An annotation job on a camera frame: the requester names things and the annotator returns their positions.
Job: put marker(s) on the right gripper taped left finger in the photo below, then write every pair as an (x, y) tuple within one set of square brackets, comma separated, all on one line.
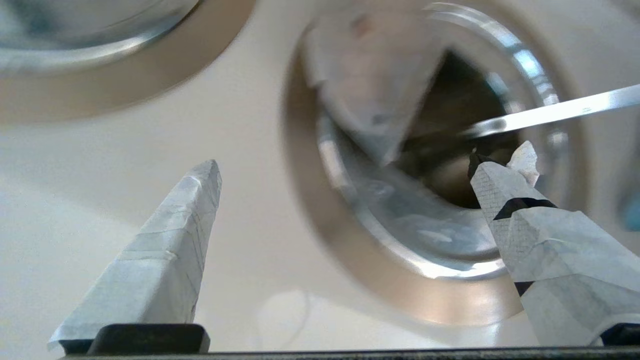
[(160, 270)]

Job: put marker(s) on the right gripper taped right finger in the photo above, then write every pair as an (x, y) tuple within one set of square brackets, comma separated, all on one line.
[(570, 265)]

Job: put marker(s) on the round steel lid black knob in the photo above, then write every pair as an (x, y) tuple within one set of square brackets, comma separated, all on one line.
[(75, 20), (370, 90)]

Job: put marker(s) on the blue plastic rice spoon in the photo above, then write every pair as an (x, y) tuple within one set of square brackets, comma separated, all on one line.
[(632, 212)]

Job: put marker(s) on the round steel well rim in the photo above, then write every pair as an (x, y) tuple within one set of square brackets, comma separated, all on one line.
[(380, 280), (150, 85)]

